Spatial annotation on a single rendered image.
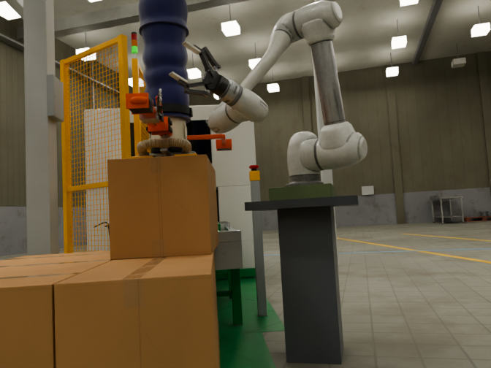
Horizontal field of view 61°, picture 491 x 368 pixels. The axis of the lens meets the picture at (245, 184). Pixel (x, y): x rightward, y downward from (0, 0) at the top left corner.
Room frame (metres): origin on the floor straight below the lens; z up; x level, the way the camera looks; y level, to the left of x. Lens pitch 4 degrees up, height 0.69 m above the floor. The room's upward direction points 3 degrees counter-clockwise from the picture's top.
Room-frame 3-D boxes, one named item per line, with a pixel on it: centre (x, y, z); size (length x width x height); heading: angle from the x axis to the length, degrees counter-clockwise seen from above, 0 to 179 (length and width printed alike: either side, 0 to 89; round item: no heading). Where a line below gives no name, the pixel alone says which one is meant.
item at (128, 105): (1.38, 0.34, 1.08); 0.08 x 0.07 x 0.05; 2
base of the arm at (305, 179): (2.11, -0.30, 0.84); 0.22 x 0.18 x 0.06; 170
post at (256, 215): (2.95, -0.07, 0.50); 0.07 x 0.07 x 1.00; 4
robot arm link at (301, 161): (2.08, -0.30, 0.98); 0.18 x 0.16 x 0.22; 54
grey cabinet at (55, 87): (3.01, 1.36, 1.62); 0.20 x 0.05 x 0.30; 4
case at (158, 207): (1.97, 0.35, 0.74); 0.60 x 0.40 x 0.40; 1
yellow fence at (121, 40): (3.29, 1.18, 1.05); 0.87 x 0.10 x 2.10; 56
